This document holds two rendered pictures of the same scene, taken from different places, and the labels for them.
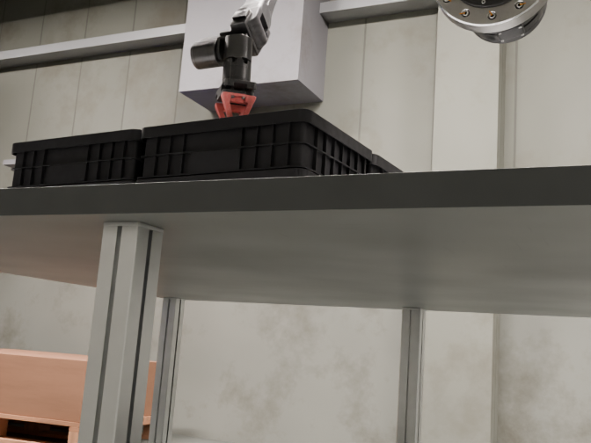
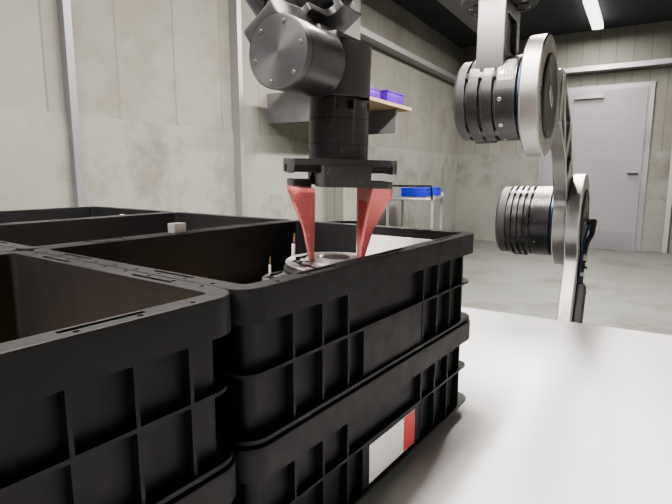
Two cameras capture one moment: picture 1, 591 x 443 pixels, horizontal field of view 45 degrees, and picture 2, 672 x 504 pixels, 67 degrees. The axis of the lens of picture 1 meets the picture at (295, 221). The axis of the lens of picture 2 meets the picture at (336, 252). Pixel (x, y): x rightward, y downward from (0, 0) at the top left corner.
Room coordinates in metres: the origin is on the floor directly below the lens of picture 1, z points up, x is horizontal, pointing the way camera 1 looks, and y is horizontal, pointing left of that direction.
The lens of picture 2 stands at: (1.34, 0.63, 1.00)
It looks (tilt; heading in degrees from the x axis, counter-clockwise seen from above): 9 degrees down; 275
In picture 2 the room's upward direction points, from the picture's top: straight up
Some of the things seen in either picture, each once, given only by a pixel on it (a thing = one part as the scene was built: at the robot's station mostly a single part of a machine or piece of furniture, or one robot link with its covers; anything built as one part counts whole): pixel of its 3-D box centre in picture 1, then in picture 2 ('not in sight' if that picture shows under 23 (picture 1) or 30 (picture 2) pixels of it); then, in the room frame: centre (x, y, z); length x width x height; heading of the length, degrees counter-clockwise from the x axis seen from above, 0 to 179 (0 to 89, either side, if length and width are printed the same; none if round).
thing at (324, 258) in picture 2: not in sight; (335, 259); (1.38, 0.14, 0.92); 0.05 x 0.05 x 0.01
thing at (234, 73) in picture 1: (236, 79); (338, 139); (1.38, 0.14, 1.03); 0.10 x 0.07 x 0.07; 16
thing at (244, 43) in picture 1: (235, 51); (337, 72); (1.38, 0.15, 1.10); 0.07 x 0.06 x 0.07; 65
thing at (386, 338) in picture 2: (256, 169); (282, 295); (1.45, 0.09, 0.87); 0.40 x 0.30 x 0.11; 59
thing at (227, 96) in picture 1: (235, 112); (348, 213); (1.37, 0.14, 0.96); 0.07 x 0.07 x 0.09; 15
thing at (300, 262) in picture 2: not in sight; (335, 264); (1.38, 0.14, 0.91); 0.10 x 0.10 x 0.01
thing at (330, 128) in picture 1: (258, 145); (281, 250); (1.45, 0.09, 0.92); 0.40 x 0.30 x 0.02; 59
